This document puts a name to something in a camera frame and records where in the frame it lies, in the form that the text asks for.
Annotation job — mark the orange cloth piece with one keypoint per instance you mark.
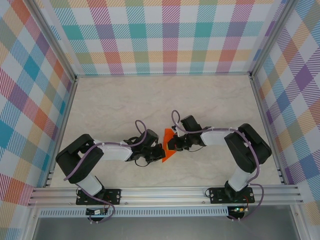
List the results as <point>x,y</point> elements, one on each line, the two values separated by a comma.
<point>168,132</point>

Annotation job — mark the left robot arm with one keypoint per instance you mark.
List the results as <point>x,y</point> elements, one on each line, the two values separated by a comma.
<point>115,153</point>

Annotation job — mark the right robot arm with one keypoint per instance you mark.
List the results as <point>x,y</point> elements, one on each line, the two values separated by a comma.
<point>212,138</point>

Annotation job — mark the grey metal panel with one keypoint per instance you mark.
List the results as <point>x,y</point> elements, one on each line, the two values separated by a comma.
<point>162,228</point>

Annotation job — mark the small green circuit board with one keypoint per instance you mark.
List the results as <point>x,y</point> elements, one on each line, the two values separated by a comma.
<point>96,212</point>
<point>238,209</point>

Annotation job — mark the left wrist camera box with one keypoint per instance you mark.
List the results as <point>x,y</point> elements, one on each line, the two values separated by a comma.
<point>152,136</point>

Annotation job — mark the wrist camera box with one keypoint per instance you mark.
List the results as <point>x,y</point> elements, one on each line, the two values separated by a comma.
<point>190,123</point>
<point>152,136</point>

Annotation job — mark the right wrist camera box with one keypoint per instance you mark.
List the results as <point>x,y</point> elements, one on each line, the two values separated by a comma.
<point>190,123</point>

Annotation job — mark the aluminium mounting rail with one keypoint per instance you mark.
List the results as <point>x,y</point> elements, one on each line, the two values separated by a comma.
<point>162,196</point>

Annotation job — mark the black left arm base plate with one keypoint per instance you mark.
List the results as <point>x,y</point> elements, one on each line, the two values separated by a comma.
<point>115,196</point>

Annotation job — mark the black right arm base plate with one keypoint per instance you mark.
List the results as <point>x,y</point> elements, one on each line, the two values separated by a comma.
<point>217,196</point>

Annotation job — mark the aluminium table side rail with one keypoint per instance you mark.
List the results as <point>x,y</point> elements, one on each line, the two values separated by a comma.
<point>268,130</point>
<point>61,130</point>

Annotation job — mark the aluminium frame post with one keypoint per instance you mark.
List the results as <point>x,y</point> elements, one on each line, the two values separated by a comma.
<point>272,37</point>
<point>50,37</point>

